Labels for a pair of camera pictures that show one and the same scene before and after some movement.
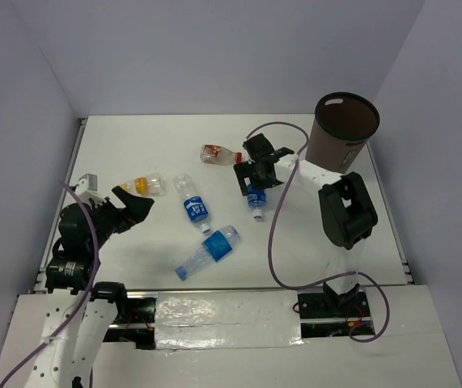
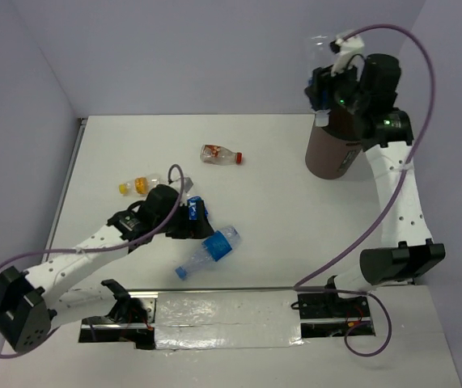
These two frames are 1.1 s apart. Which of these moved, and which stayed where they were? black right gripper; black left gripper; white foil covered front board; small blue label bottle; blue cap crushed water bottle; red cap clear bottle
Moved: small blue label bottle; black left gripper; black right gripper
Stayed: red cap clear bottle; blue cap crushed water bottle; white foil covered front board
